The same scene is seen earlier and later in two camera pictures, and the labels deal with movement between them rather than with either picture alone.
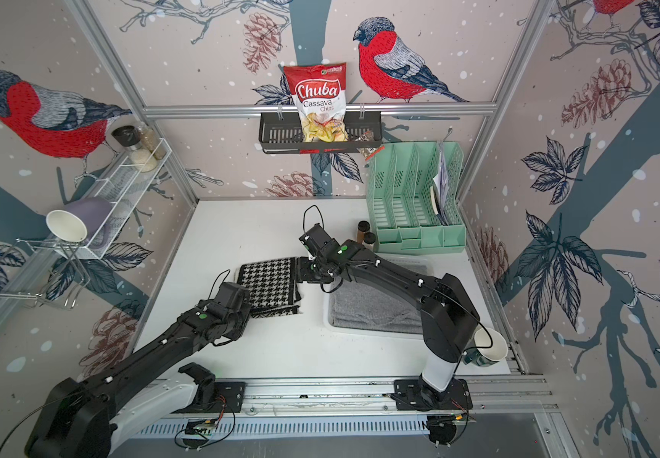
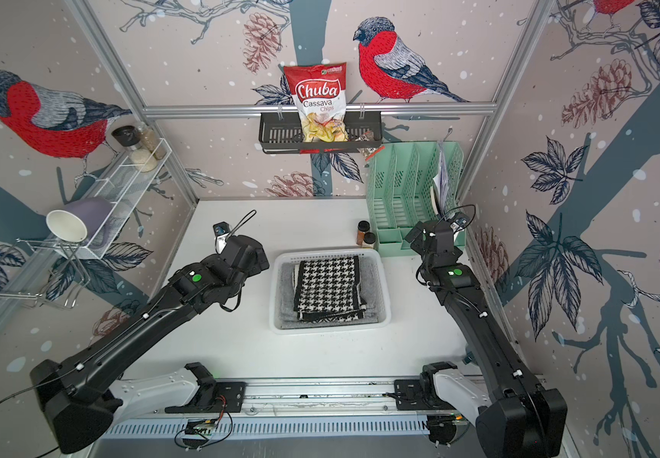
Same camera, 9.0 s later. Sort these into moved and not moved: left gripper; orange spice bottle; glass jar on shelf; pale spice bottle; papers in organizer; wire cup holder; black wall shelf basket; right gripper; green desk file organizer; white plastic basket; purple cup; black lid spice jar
Moved: left gripper; right gripper; white plastic basket
Not moved: green desk file organizer; purple cup; pale spice bottle; wire cup holder; papers in organizer; black wall shelf basket; glass jar on shelf; black lid spice jar; orange spice bottle
